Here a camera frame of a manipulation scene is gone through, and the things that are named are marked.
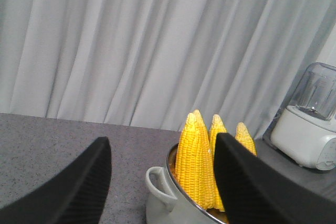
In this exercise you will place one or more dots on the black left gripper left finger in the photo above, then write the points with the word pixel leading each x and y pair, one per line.
pixel 76 195

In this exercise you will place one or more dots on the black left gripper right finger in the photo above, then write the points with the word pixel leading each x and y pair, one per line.
pixel 253 192

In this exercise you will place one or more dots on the yellow corn cob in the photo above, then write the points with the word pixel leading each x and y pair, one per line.
pixel 217 126
pixel 244 138
pixel 193 166

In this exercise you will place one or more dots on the white blender appliance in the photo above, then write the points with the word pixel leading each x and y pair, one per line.
pixel 305 130

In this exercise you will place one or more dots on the green electric cooking pot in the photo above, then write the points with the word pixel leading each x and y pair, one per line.
pixel 168 203

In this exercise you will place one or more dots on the white pleated curtain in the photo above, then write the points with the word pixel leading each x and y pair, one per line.
pixel 149 63

